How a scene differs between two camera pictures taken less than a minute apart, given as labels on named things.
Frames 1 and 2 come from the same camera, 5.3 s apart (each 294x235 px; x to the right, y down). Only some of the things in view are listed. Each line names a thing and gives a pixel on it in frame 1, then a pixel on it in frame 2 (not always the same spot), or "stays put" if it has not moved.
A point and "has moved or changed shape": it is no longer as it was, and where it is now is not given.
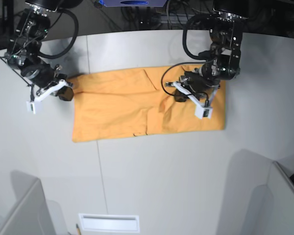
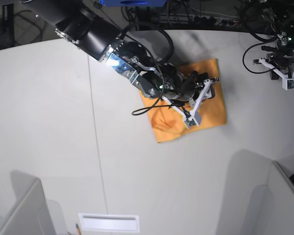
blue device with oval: x=134 y=3 stays put
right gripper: x=195 y=82 -> x=282 y=58
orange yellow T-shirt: x=132 y=102 has moved or changed shape
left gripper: x=43 y=75 -> x=180 y=86
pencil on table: x=78 y=230 stays put
